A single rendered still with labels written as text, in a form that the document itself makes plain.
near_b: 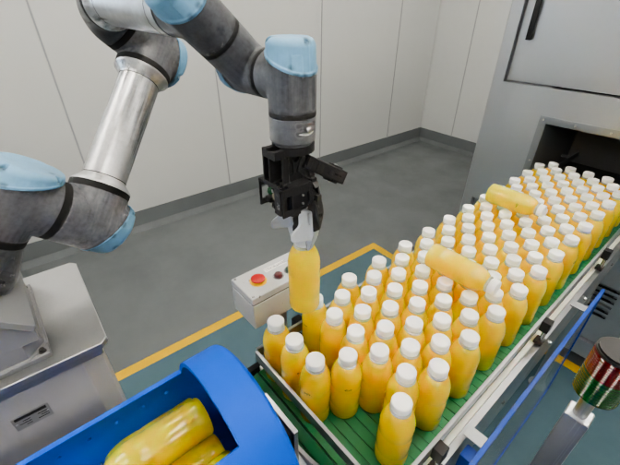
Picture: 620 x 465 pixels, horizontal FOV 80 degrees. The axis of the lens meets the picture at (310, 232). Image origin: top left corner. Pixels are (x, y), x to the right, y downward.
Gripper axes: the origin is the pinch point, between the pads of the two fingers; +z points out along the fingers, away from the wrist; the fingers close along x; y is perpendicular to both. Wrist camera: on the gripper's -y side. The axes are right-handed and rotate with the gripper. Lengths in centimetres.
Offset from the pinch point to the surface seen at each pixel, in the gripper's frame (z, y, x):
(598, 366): 6, -18, 48
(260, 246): 131, -88, -164
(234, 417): 7.8, 27.5, 18.9
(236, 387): 6.9, 25.2, 15.7
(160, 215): 125, -42, -256
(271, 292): 21.1, 1.5, -10.7
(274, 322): 21.8, 6.2, -3.0
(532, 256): 22, -64, 24
